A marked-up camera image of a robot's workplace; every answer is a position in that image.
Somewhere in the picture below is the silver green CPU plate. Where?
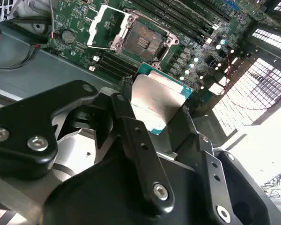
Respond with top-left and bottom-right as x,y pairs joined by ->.
130,62 -> 194,136

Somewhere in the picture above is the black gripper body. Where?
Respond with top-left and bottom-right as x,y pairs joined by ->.
43,142 -> 215,225

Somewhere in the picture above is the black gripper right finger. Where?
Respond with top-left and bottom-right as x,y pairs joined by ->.
170,105 -> 281,225

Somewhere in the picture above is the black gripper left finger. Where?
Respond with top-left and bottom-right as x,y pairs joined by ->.
0,76 -> 176,215

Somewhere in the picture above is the metal socket cover frame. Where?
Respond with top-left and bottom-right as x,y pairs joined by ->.
86,4 -> 135,52

